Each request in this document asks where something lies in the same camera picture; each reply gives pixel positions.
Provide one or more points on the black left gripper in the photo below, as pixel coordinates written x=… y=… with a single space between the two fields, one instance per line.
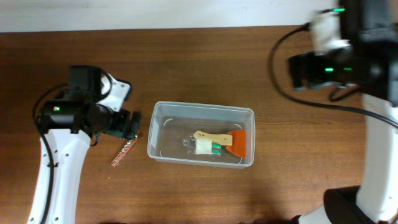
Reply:
x=123 y=129

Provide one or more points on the orange scraper with wooden handle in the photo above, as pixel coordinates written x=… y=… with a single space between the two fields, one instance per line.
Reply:
x=233 y=141

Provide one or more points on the clear case of screwdrivers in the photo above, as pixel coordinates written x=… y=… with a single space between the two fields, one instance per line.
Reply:
x=202 y=147

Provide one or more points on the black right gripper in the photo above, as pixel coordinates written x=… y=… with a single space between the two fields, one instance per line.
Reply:
x=308 y=62

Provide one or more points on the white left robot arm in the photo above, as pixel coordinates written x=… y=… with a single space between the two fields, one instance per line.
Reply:
x=69 y=124

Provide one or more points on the clear plastic container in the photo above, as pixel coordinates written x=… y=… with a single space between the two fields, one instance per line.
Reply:
x=172 y=122

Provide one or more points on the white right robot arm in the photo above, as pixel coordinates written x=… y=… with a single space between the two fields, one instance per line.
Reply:
x=355 y=47

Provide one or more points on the orange socket bit rail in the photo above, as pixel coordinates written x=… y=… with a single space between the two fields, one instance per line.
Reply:
x=124 y=150

